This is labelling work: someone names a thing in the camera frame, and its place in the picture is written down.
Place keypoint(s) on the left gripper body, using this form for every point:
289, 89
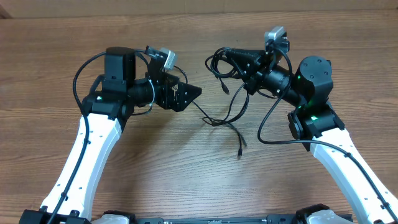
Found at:
161, 93

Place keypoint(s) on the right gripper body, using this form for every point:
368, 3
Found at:
255, 79

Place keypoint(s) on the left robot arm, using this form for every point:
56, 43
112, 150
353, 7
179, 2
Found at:
132, 78

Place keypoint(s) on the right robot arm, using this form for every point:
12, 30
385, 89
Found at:
314, 123

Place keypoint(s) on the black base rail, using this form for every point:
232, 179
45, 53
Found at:
270, 219

